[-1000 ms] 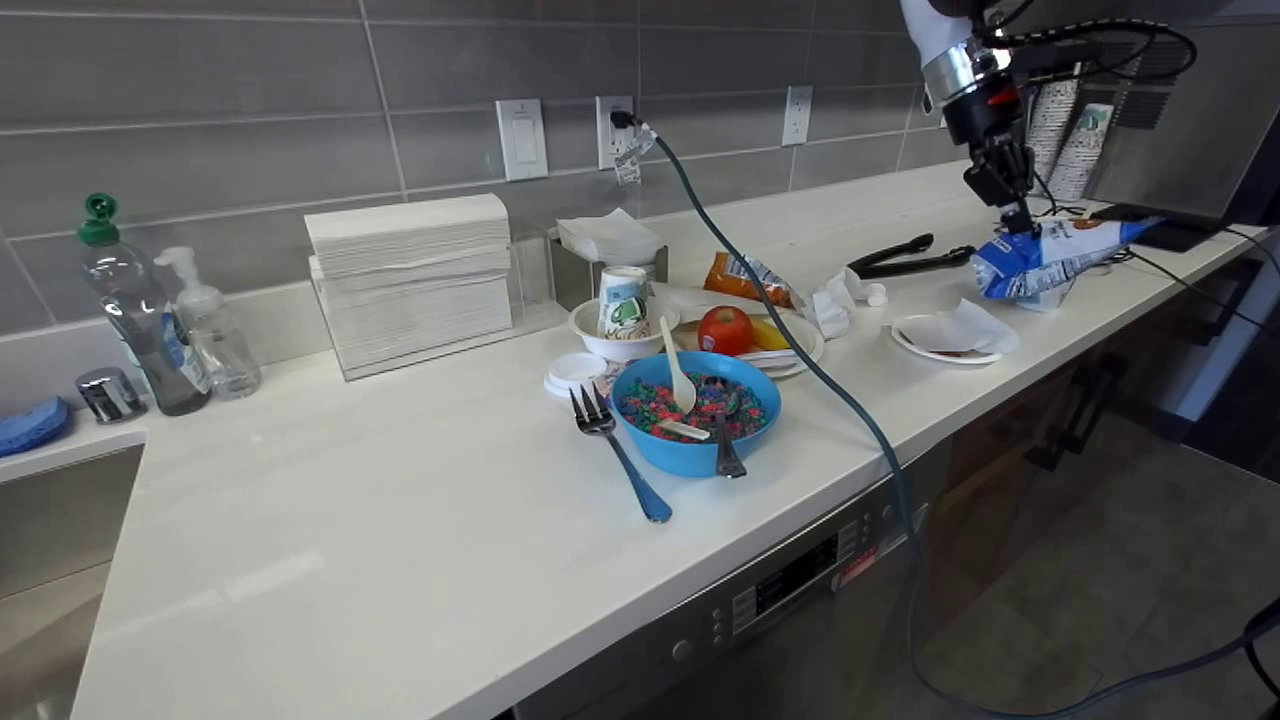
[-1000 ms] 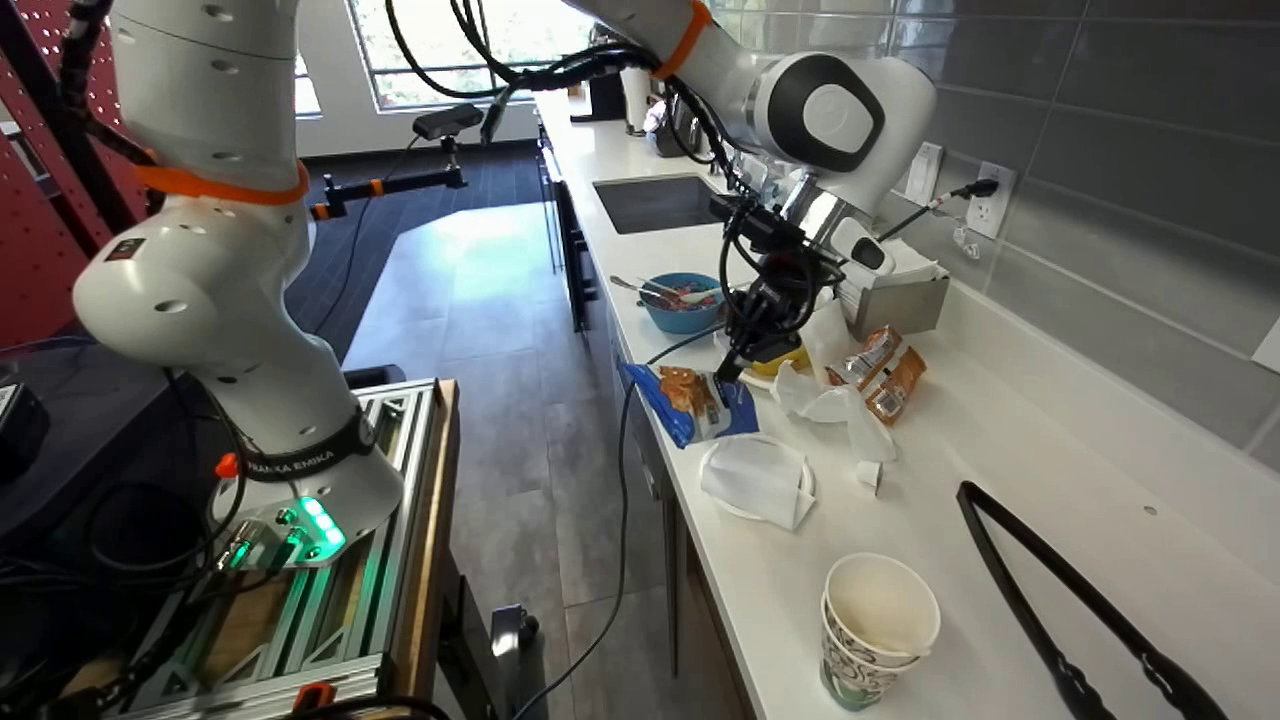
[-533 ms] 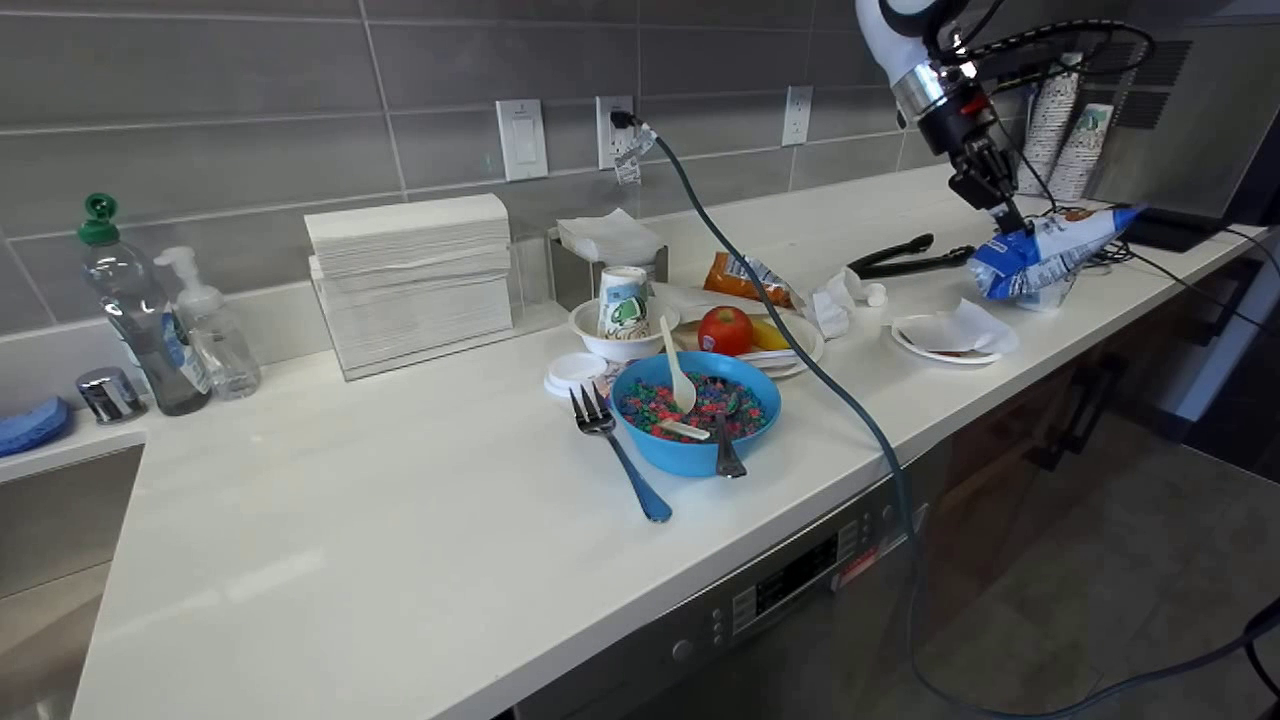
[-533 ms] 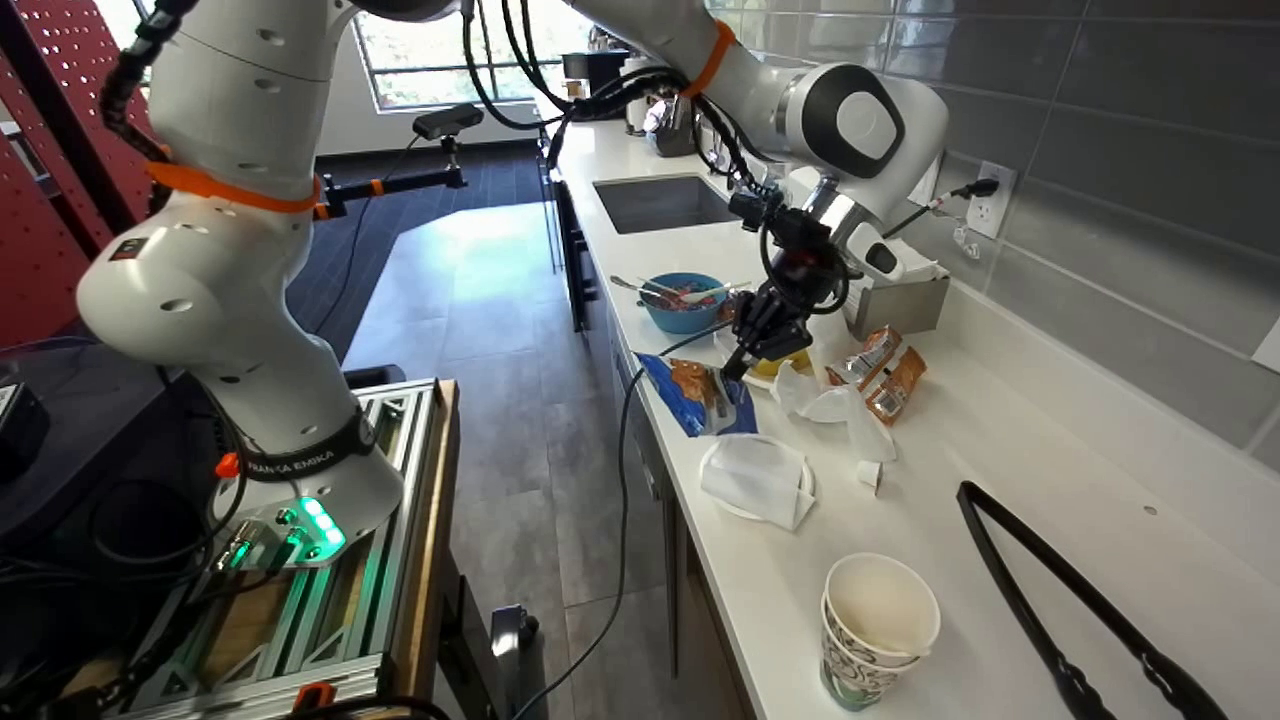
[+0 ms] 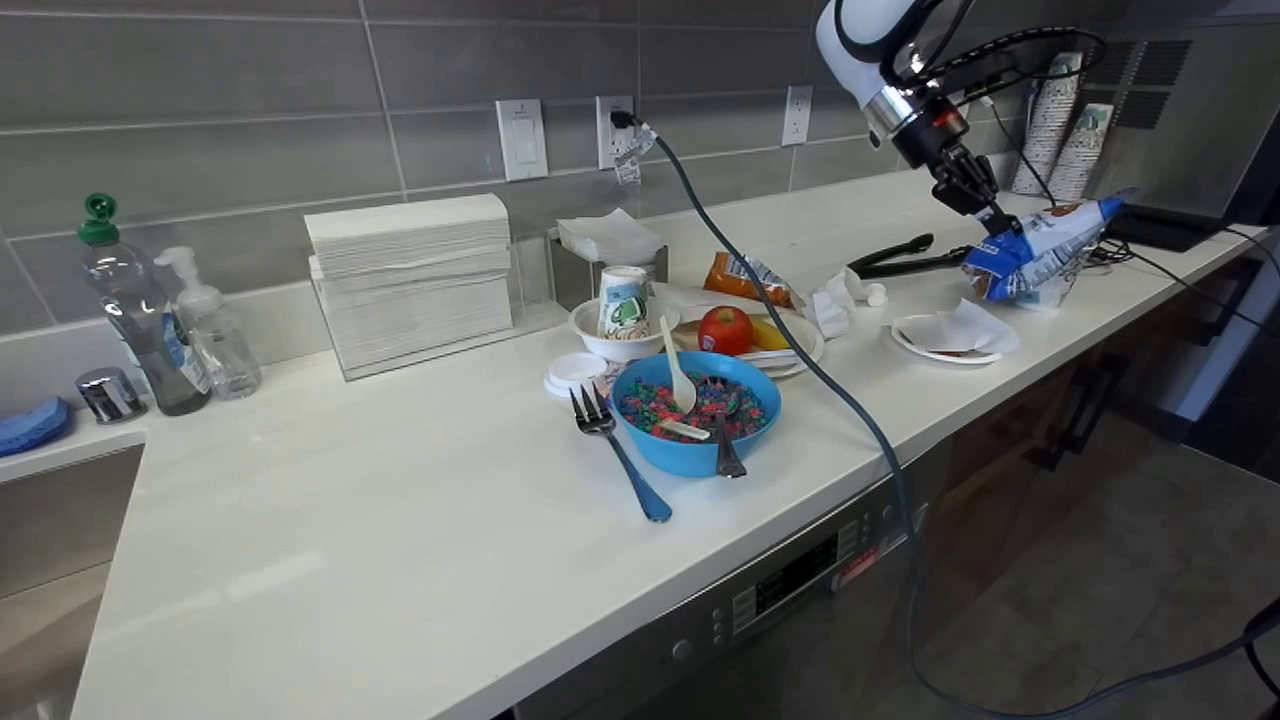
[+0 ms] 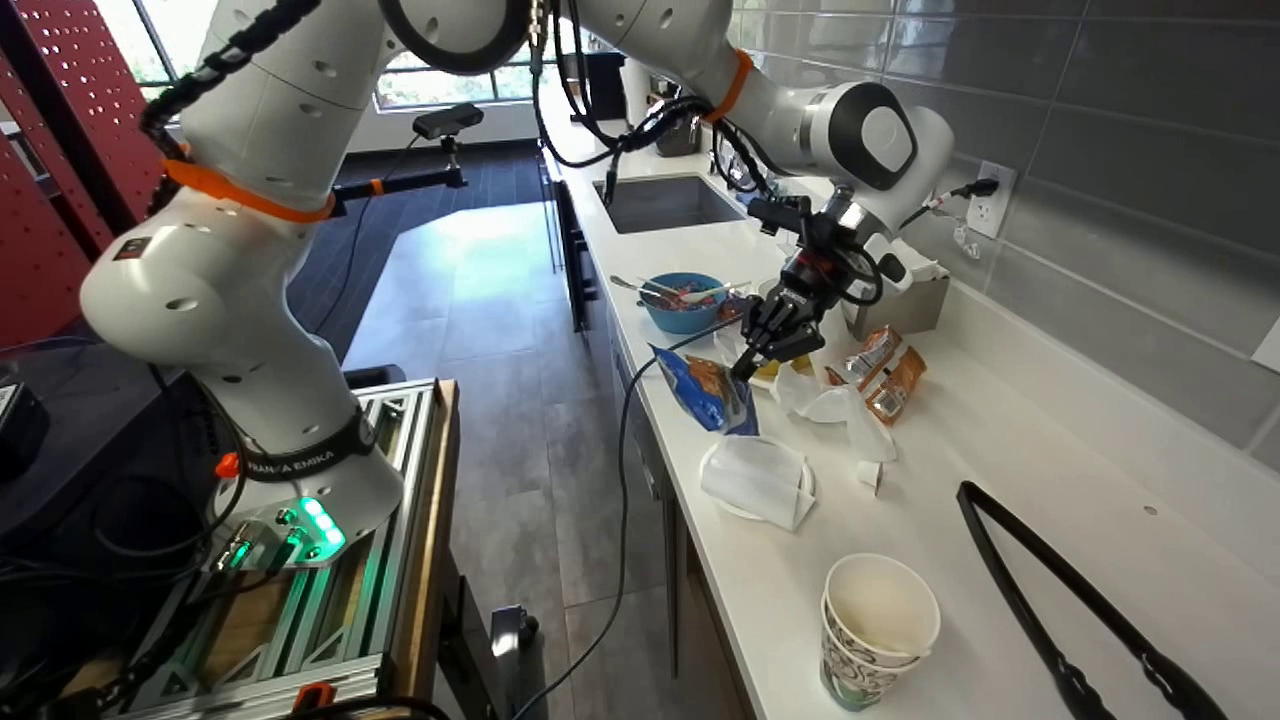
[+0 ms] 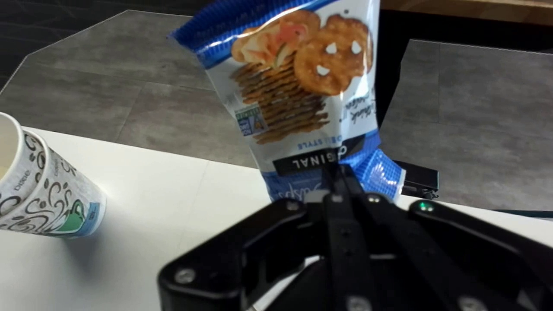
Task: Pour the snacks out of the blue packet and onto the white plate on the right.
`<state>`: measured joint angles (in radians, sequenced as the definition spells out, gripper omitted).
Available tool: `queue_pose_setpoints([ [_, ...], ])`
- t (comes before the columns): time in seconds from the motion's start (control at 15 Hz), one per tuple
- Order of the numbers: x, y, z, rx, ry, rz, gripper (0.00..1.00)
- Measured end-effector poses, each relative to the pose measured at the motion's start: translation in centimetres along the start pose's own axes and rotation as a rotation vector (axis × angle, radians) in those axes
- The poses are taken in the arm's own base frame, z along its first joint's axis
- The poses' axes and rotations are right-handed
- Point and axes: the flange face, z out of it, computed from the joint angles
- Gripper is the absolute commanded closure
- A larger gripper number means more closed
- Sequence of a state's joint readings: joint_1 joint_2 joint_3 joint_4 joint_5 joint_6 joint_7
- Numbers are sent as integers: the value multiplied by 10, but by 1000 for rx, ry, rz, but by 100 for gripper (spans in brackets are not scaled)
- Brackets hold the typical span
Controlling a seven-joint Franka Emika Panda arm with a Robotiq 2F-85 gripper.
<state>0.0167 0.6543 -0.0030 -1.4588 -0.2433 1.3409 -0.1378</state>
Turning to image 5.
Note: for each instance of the green-capped dish soap bottle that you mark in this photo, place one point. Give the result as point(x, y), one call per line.
point(145, 332)

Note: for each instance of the white wall outlet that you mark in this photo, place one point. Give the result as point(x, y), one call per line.
point(604, 144)

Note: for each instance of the colourful cereal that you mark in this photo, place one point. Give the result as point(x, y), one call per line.
point(713, 401)

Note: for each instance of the white napkin stack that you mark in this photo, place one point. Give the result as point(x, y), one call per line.
point(604, 234)

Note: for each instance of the small white plate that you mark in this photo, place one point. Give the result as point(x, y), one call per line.
point(934, 344)

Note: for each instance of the large white plate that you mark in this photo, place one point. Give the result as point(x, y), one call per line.
point(793, 362)

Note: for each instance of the clear pump bottle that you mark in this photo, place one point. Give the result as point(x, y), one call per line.
point(224, 355)

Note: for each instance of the small metal object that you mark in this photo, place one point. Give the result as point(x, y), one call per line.
point(108, 399)

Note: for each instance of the white bowl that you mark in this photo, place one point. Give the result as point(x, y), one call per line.
point(602, 341)

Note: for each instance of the orange snack bar packet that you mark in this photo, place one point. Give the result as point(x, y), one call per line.
point(735, 278)

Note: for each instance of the built-in dishwasher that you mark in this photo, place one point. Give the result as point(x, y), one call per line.
point(803, 643)

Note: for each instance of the white plastic spoon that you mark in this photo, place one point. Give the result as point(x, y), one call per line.
point(678, 375)

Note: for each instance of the small white sachet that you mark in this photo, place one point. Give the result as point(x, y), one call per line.
point(869, 294)

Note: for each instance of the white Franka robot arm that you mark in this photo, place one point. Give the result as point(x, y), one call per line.
point(860, 32)

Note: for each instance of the wall plug adapter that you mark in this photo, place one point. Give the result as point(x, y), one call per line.
point(635, 151)

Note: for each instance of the blue sponge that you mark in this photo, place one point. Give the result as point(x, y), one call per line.
point(29, 425)

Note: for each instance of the white green-printed package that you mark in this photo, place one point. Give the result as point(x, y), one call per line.
point(1089, 144)
point(1055, 104)

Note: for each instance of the white switch plate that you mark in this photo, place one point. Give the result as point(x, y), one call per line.
point(523, 142)

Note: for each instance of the narrow white wall plate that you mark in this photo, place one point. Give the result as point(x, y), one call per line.
point(796, 115)

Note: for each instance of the metal napkin holder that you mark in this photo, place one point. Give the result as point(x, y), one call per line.
point(587, 281)

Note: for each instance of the yellow fruit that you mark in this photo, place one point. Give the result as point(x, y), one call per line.
point(771, 337)

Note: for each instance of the black kitchen tongs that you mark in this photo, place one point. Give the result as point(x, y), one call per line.
point(904, 256)

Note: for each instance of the white paper napkin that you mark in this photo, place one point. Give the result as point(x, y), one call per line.
point(984, 324)

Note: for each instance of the crumpled white wrapper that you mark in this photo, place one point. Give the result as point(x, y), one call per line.
point(830, 305)

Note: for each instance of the blue snack packet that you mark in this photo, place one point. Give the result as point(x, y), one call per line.
point(1002, 263)

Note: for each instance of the white round lid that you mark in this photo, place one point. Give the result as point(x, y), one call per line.
point(574, 375)

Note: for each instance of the black fork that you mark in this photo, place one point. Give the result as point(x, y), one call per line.
point(730, 453)

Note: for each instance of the white yogurt cup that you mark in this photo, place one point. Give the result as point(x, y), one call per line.
point(623, 303)

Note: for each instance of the kitchen sink basin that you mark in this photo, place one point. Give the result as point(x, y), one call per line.
point(55, 562)

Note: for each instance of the black flat slab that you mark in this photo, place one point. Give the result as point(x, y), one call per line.
point(1164, 226)

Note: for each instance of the red tomato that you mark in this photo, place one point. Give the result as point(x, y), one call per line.
point(727, 329)

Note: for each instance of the blue bowl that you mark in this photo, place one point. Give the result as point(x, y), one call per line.
point(694, 453)

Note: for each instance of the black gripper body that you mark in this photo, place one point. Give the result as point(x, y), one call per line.
point(961, 161)

